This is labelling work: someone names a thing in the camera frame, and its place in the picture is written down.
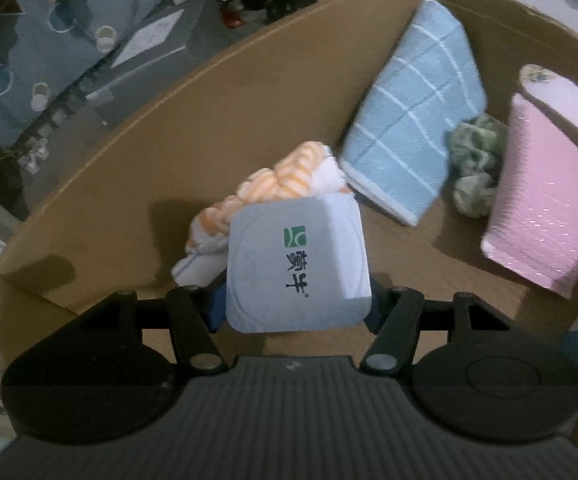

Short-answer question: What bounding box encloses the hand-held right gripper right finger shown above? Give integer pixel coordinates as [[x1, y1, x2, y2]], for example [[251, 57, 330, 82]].
[[359, 280, 512, 375]]

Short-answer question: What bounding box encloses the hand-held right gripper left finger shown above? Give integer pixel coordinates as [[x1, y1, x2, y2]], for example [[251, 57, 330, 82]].
[[76, 284, 231, 375]]

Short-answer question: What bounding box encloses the orange striped white cloth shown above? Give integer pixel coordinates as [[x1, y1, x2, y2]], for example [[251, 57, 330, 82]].
[[171, 140, 352, 288]]

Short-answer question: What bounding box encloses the light blue towel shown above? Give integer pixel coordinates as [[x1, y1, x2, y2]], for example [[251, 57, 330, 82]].
[[340, 0, 488, 226]]

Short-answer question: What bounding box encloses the green white scrunchie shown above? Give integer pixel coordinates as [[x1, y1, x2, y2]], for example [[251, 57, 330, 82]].
[[446, 114, 508, 218]]

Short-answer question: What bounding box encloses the brown cardboard box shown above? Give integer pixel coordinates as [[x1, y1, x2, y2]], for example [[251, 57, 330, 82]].
[[0, 0, 578, 376]]

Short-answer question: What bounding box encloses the pink towel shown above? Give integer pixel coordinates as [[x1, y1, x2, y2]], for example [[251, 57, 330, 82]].
[[480, 92, 578, 301]]

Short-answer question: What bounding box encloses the grey box with white label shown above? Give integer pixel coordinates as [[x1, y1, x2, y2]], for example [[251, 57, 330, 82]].
[[86, 0, 210, 111]]

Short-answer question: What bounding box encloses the pink bed sheet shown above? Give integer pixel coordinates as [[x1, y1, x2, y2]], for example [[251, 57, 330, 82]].
[[523, 76, 578, 135]]

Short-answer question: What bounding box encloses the small colourful patterned cloth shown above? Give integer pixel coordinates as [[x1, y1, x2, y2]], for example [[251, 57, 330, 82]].
[[519, 64, 558, 86]]

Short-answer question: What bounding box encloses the blue cloth with circle print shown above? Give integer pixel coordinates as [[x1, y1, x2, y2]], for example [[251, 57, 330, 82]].
[[0, 0, 170, 147]]

